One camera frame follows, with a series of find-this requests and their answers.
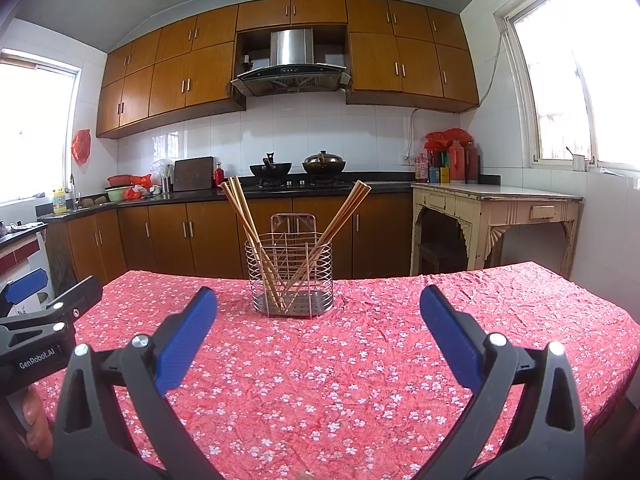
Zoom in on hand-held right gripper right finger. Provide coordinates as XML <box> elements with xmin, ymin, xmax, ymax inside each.
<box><xmin>419</xmin><ymin>284</ymin><xmax>587</xmax><ymax>480</ymax></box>

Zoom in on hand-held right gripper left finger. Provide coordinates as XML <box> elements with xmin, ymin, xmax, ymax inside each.
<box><xmin>52</xmin><ymin>286</ymin><xmax>223</xmax><ymax>480</ymax></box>

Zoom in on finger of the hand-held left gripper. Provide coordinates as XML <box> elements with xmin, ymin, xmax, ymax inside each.
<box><xmin>45</xmin><ymin>275</ymin><xmax>103</xmax><ymax>322</ymax></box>
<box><xmin>0</xmin><ymin>267</ymin><xmax>51</xmax><ymax>311</ymax></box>

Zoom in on metal wire chopstick holder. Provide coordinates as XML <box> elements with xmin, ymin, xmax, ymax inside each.
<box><xmin>244</xmin><ymin>213</ymin><xmax>335</xmax><ymax>318</ymax></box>

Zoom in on group of wooden chopsticks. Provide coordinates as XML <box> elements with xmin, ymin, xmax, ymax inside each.
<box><xmin>220</xmin><ymin>175</ymin><xmax>372</xmax><ymax>313</ymax></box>

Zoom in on person's left hand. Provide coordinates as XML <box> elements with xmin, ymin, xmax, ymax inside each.
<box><xmin>17</xmin><ymin>385</ymin><xmax>53</xmax><ymax>461</ymax></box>

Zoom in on red fronted cabinet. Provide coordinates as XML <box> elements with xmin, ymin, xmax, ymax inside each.
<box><xmin>0</xmin><ymin>222</ymin><xmax>51</xmax><ymax>306</ymax></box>

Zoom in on wooden base cabinets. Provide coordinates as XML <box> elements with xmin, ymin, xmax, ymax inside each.
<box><xmin>42</xmin><ymin>192</ymin><xmax>416</xmax><ymax>286</ymax></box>

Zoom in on red plastic bag on counter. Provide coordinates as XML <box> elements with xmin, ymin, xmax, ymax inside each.
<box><xmin>124</xmin><ymin>175</ymin><xmax>152</xmax><ymax>201</ymax></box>

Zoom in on black kitchen countertop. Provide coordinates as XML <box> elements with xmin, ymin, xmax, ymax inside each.
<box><xmin>0</xmin><ymin>174</ymin><xmax>502</xmax><ymax>231</ymax></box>

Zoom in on cream side table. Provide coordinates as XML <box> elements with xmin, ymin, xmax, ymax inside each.
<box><xmin>410</xmin><ymin>181</ymin><xmax>585</xmax><ymax>278</ymax></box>

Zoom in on red floral tablecloth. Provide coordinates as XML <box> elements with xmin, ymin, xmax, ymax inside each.
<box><xmin>30</xmin><ymin>260</ymin><xmax>640</xmax><ymax>480</ymax></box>

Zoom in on small sliding window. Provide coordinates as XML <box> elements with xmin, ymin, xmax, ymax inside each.
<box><xmin>0</xmin><ymin>49</ymin><xmax>82</xmax><ymax>206</ymax></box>

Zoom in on wooden cutting board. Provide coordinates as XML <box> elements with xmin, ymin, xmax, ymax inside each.
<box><xmin>172</xmin><ymin>156</ymin><xmax>216</xmax><ymax>192</ymax></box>

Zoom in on dark red thermos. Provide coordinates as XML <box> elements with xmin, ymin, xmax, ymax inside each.
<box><xmin>465</xmin><ymin>141</ymin><xmax>481</xmax><ymax>184</ymax></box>

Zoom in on black wok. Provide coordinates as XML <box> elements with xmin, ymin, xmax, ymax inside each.
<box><xmin>249</xmin><ymin>151</ymin><xmax>293</xmax><ymax>179</ymax></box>

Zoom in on black gas stove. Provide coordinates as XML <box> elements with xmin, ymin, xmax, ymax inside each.
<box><xmin>257</xmin><ymin>177</ymin><xmax>353</xmax><ymax>192</ymax></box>

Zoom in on red plastic bag on thermoses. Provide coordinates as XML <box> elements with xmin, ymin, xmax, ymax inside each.
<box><xmin>425</xmin><ymin>128</ymin><xmax>473</xmax><ymax>151</ymax></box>

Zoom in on wok with lid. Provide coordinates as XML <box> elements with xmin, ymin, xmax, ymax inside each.
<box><xmin>301</xmin><ymin>150</ymin><xmax>347</xmax><ymax>176</ymax></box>

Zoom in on large barred window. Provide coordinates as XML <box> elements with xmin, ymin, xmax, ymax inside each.
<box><xmin>492</xmin><ymin>0</ymin><xmax>640</xmax><ymax>173</ymax></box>

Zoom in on steel range hood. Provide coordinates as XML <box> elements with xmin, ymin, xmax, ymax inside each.
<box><xmin>230</xmin><ymin>28</ymin><xmax>352</xmax><ymax>97</ymax></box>

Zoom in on red plastic bag on wall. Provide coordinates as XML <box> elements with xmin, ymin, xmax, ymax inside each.
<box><xmin>71</xmin><ymin>129</ymin><xmax>92</xmax><ymax>164</ymax></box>

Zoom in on wall power cable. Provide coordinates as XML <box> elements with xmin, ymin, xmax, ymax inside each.
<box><xmin>407</xmin><ymin>35</ymin><xmax>503</xmax><ymax>161</ymax></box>

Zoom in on wooden wall cabinets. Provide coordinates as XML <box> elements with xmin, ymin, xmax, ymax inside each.
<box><xmin>95</xmin><ymin>0</ymin><xmax>480</xmax><ymax>139</ymax></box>

